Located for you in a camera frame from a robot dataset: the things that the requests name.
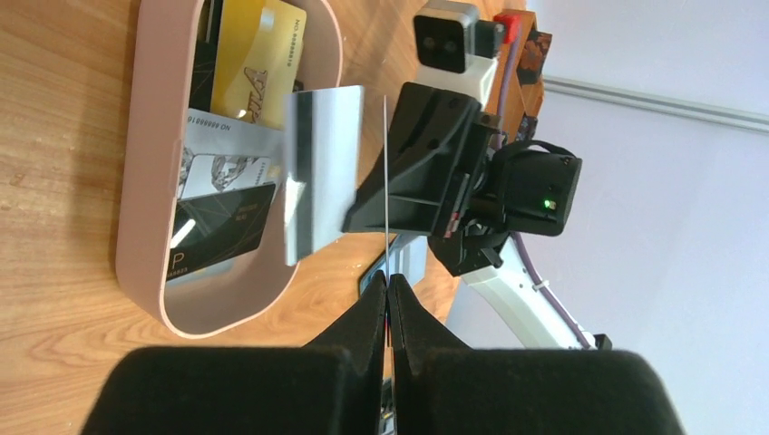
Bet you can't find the black VIP card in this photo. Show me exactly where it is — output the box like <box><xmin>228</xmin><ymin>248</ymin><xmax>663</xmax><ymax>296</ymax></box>
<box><xmin>382</xmin><ymin>95</ymin><xmax>391</xmax><ymax>285</ymax></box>

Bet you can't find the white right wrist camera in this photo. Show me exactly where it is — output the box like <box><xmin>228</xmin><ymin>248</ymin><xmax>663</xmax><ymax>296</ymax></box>
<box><xmin>413</xmin><ymin>1</ymin><xmax>510</xmax><ymax>105</ymax></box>

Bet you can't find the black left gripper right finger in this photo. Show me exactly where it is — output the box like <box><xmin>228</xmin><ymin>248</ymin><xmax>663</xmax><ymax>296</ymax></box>
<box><xmin>387</xmin><ymin>275</ymin><xmax>684</xmax><ymax>434</ymax></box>

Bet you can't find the blue leather card holder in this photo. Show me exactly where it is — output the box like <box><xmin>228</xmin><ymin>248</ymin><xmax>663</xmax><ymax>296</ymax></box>
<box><xmin>358</xmin><ymin>235</ymin><xmax>428</xmax><ymax>295</ymax></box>

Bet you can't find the gold VIP card in tray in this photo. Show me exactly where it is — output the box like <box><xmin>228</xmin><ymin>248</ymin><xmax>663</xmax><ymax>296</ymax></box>
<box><xmin>210</xmin><ymin>0</ymin><xmax>307</xmax><ymax>130</ymax></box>

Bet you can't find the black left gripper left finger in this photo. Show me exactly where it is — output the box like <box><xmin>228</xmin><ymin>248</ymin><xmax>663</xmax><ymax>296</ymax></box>
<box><xmin>83</xmin><ymin>273</ymin><xmax>386</xmax><ymax>434</ymax></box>

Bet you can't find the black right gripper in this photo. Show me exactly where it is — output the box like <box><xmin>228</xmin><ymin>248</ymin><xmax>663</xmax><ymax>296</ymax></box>
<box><xmin>343</xmin><ymin>82</ymin><xmax>508</xmax><ymax>237</ymax></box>

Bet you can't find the wooden compartment tray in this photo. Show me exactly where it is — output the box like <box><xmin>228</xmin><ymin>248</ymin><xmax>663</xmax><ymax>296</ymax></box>
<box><xmin>485</xmin><ymin>1</ymin><xmax>551</xmax><ymax>140</ymax></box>

